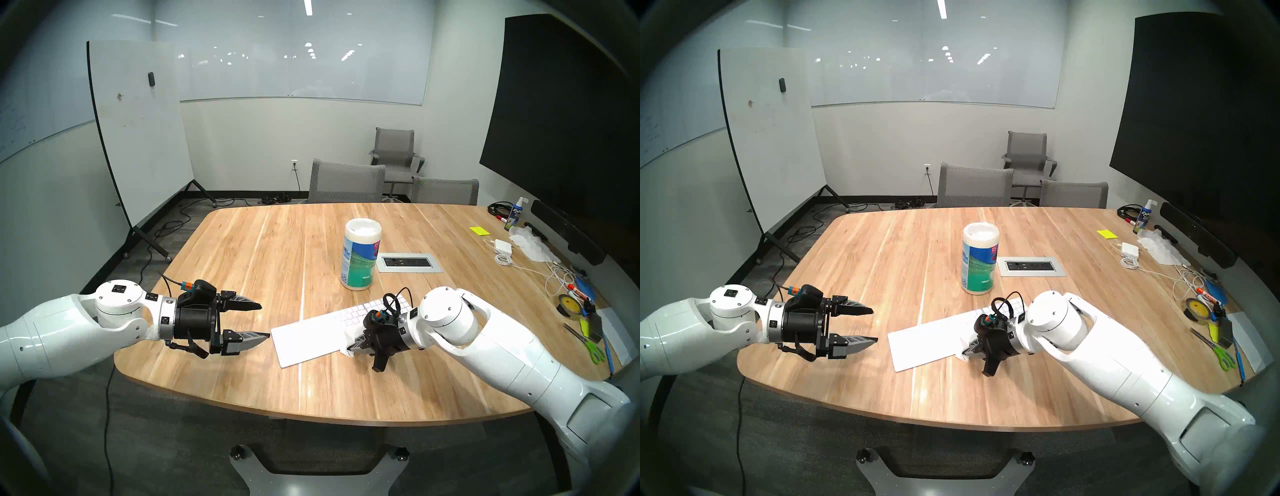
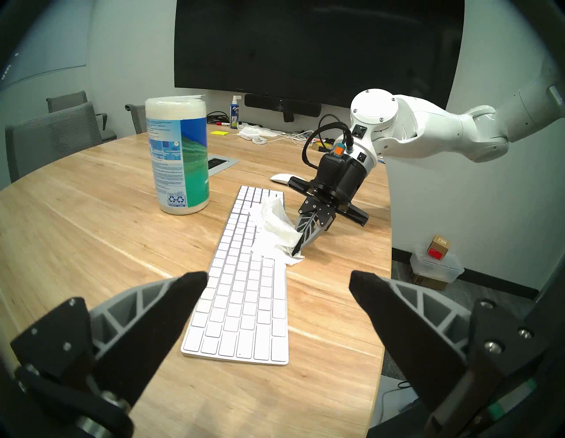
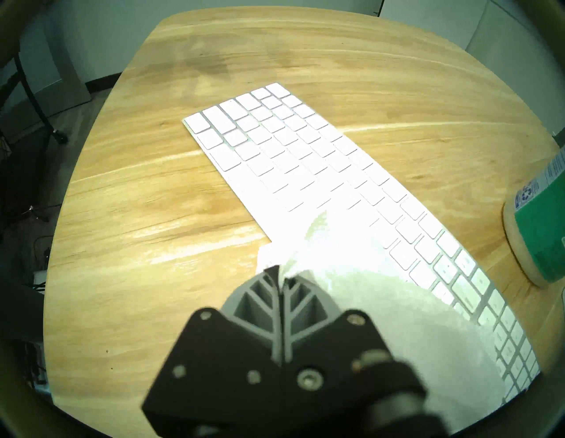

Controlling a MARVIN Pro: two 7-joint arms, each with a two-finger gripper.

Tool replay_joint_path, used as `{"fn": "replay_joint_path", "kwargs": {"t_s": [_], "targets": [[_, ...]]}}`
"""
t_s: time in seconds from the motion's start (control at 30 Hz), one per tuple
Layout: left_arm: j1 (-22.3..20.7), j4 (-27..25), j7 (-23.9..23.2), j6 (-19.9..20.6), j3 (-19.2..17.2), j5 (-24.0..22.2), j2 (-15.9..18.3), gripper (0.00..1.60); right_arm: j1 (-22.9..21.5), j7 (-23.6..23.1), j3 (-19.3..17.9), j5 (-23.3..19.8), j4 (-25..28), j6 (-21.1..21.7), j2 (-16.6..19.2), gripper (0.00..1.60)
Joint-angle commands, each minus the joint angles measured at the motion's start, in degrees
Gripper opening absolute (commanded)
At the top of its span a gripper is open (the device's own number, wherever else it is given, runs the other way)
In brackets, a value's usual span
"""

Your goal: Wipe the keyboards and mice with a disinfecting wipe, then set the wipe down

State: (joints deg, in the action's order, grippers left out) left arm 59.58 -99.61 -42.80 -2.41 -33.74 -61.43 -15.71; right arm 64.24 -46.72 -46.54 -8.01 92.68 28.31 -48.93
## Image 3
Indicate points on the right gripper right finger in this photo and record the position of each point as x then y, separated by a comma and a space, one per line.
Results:
335, 353

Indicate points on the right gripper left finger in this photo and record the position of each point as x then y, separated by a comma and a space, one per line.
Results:
229, 353

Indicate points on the white disinfecting wipe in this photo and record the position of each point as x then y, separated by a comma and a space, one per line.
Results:
397, 309

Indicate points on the white slim keyboard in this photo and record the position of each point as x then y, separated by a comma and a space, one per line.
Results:
300, 163

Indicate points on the disinfecting wipes canister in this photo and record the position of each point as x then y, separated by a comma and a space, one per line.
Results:
540, 229

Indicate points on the black wheeled stand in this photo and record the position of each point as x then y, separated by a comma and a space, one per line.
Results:
33, 95

